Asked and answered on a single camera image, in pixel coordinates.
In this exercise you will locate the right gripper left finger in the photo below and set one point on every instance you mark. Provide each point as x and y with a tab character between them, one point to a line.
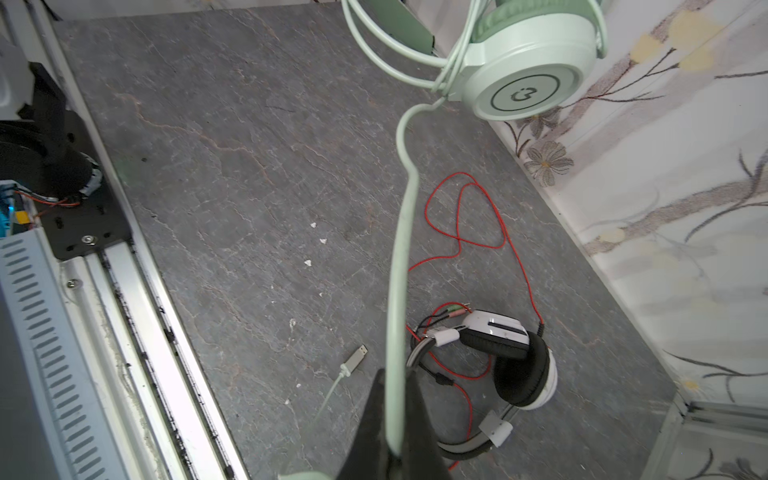
369	456

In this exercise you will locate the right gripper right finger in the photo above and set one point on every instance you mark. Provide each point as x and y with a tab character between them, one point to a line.
420	458

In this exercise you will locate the green white headphones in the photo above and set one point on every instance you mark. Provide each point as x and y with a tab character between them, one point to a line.
517	60

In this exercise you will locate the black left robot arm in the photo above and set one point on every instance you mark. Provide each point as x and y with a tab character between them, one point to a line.
37	150

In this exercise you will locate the black white headphones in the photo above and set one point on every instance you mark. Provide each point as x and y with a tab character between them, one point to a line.
523	368

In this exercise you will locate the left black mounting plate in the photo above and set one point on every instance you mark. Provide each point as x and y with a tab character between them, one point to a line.
85	215

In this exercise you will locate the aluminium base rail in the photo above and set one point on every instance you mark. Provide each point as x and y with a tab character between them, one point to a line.
158	404

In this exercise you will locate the white slotted cable duct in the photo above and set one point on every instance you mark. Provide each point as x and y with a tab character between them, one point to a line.
52	422

